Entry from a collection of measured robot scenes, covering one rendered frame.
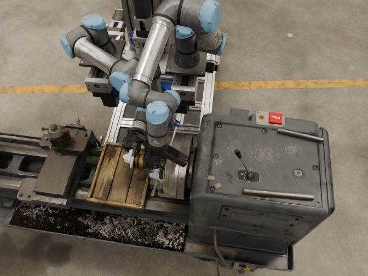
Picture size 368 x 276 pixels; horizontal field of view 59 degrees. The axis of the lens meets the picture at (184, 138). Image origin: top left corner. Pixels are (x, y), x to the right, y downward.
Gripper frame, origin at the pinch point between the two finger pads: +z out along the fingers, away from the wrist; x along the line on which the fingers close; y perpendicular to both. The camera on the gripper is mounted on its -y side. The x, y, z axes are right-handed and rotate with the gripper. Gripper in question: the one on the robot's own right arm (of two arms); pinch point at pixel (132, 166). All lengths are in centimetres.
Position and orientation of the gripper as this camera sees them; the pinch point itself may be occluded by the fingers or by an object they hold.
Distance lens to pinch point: 161.7
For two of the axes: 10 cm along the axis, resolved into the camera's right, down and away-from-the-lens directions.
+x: -0.1, -5.2, -8.5
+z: -1.5, 8.5, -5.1
